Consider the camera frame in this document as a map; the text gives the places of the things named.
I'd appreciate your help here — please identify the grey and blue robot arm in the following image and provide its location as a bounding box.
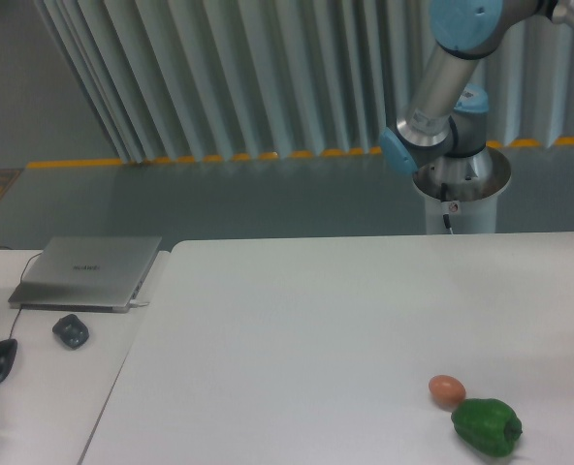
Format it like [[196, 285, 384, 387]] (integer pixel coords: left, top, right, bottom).
[[379, 1, 574, 175]]

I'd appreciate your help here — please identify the green bell pepper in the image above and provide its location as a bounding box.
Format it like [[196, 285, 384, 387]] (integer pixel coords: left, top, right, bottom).
[[451, 398, 523, 458]]

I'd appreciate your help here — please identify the white laptop plug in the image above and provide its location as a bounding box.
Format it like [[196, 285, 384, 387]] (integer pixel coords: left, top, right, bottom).
[[129, 299, 149, 309]]

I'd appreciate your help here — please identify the white folding partition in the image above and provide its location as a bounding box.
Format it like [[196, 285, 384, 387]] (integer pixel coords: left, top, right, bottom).
[[32, 0, 574, 164]]

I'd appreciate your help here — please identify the silver closed laptop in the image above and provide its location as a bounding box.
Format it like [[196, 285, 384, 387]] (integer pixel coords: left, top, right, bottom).
[[9, 236, 161, 312]]

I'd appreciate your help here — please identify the brown egg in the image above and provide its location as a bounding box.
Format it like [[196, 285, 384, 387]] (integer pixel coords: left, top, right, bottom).
[[429, 375, 466, 406]]

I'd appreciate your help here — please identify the small dark grey case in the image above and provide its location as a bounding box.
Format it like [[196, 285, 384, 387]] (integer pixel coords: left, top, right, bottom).
[[52, 314, 90, 350]]

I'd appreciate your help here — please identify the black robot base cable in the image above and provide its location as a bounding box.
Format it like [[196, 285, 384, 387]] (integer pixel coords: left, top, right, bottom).
[[439, 181, 456, 235]]

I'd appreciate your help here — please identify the black mouse cable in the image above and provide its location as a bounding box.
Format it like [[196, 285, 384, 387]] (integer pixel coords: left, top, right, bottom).
[[0, 246, 44, 343]]

